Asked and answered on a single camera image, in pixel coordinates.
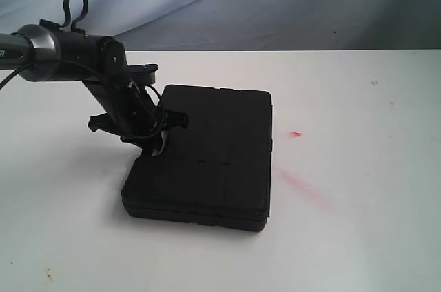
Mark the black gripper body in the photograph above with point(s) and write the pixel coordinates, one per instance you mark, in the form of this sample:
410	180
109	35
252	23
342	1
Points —
136	119

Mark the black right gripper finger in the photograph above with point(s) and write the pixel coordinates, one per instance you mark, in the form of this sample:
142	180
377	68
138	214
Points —
100	122

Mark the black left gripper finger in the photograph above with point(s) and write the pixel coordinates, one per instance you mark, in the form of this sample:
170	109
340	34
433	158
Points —
172	119

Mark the black plastic tool case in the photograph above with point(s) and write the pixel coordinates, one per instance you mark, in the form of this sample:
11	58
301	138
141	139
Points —
215	172

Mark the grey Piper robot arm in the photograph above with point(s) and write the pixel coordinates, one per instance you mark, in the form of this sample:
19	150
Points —
46	53

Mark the white backdrop cloth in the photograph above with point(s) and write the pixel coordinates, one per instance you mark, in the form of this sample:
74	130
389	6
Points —
247	24

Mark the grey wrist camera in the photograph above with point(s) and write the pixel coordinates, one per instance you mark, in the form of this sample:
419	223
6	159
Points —
143	74

